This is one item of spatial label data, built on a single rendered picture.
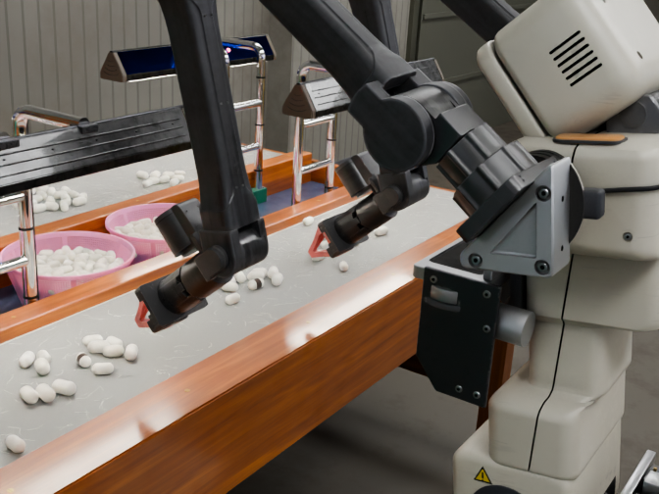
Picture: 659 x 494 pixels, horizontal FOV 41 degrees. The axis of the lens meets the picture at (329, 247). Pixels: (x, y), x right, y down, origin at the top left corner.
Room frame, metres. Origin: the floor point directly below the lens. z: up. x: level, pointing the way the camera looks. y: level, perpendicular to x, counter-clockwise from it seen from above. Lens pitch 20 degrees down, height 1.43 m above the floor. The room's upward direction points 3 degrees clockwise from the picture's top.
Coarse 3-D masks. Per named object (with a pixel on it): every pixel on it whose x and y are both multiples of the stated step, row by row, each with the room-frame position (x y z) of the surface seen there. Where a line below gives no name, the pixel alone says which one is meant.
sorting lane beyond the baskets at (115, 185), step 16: (160, 160) 2.55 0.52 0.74; (176, 160) 2.56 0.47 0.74; (192, 160) 2.58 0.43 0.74; (80, 176) 2.33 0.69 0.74; (96, 176) 2.34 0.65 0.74; (112, 176) 2.35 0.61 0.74; (128, 176) 2.36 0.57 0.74; (192, 176) 2.39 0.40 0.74; (80, 192) 2.19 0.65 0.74; (96, 192) 2.19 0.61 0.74; (112, 192) 2.20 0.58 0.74; (128, 192) 2.21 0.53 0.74; (144, 192) 2.22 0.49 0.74; (0, 208) 2.02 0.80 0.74; (16, 208) 2.03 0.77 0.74; (80, 208) 2.06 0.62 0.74; (96, 208) 2.07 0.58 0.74; (0, 224) 1.90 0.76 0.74; (16, 224) 1.91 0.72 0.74
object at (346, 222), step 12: (336, 216) 1.52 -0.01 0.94; (348, 216) 1.48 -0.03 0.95; (324, 228) 1.47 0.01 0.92; (336, 228) 1.49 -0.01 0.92; (348, 228) 1.47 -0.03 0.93; (360, 228) 1.46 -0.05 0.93; (336, 240) 1.47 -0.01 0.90; (348, 240) 1.48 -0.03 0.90; (360, 240) 1.51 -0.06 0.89; (336, 252) 1.46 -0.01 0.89
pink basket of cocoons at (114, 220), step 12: (144, 204) 2.03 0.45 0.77; (156, 204) 2.04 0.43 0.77; (168, 204) 2.04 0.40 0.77; (108, 216) 1.92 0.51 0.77; (120, 216) 1.97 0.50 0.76; (132, 216) 2.00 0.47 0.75; (144, 216) 2.02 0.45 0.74; (156, 216) 2.03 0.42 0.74; (108, 228) 1.84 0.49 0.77; (132, 240) 1.80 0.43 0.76; (144, 240) 1.78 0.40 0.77; (156, 240) 1.78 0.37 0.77; (144, 252) 1.80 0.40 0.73; (132, 264) 1.82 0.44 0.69
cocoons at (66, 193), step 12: (156, 180) 2.30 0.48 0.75; (168, 180) 2.32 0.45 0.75; (180, 180) 2.33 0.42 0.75; (36, 192) 2.11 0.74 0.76; (48, 192) 2.13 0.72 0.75; (60, 192) 2.12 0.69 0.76; (72, 192) 2.13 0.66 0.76; (12, 204) 2.03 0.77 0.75; (36, 204) 2.03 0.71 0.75; (48, 204) 2.02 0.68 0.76; (60, 204) 2.05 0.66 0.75
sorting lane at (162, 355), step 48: (432, 192) 2.38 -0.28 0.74; (288, 240) 1.91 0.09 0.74; (384, 240) 1.95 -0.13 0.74; (240, 288) 1.61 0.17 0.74; (288, 288) 1.63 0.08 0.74; (48, 336) 1.36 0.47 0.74; (144, 336) 1.38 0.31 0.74; (192, 336) 1.39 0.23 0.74; (240, 336) 1.40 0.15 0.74; (0, 384) 1.19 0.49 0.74; (48, 384) 1.19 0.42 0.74; (96, 384) 1.20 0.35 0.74; (144, 384) 1.21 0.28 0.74; (0, 432) 1.06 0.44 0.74; (48, 432) 1.06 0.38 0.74
